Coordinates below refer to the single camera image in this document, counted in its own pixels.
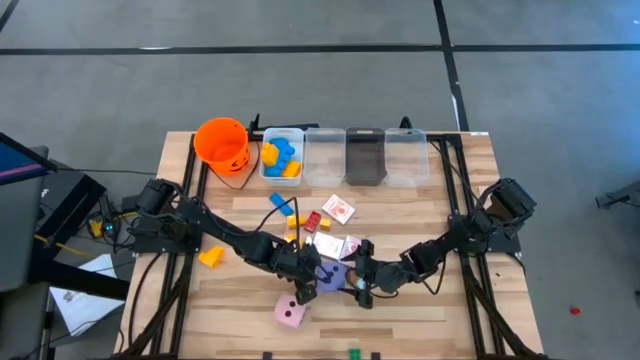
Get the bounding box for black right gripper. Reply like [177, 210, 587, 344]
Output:
[355, 238, 409, 310]

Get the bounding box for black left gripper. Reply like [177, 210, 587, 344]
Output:
[272, 244, 335, 306]

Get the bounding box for purple foam die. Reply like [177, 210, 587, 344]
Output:
[316, 259, 350, 294]

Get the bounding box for card deck red circle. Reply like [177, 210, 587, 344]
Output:
[339, 234, 363, 263]

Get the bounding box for pink foam die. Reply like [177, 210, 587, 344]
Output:
[273, 294, 310, 330]

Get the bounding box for long blue toy brick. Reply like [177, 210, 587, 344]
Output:
[268, 192, 296, 218]

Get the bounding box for card deck diamond print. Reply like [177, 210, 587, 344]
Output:
[322, 193, 357, 226]

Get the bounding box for orange-yellow wedge toy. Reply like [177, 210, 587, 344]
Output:
[198, 245, 227, 269]

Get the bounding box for dark smoky plastic bin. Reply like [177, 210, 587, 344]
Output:
[344, 127, 388, 187]

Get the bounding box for clear plastic bin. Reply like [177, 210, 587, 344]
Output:
[383, 127, 431, 188]
[303, 127, 347, 188]

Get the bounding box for white plastic bin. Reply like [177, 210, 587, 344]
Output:
[258, 127, 305, 187]

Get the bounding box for orange pumpkin bucket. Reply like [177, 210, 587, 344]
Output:
[193, 117, 262, 191]

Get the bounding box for electronics with green light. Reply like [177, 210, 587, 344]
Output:
[88, 218, 121, 239]

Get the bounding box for white paper sheets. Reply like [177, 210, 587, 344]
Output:
[48, 253, 126, 337]

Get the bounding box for black equipment box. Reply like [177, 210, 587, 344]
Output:
[34, 159, 107, 246]

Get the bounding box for black stand leg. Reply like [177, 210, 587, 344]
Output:
[594, 179, 640, 210]

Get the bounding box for laptop with blue screen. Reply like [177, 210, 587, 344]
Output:
[0, 130, 57, 187]

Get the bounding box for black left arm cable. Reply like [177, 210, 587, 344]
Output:
[254, 197, 302, 236]

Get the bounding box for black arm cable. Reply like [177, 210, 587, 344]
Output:
[254, 197, 302, 236]
[422, 257, 449, 297]

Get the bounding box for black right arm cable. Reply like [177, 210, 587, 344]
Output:
[422, 257, 449, 297]

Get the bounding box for black right table frame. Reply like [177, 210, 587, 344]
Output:
[429, 132, 549, 360]

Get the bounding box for black table frame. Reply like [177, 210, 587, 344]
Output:
[112, 132, 211, 360]
[429, 132, 549, 360]

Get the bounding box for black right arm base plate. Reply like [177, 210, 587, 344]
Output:
[449, 213, 522, 254]

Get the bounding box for black left table frame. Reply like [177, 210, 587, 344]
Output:
[112, 132, 211, 360]

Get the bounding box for long black camera mount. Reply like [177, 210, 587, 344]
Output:
[248, 113, 321, 135]

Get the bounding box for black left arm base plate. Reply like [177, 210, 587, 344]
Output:
[130, 213, 206, 254]

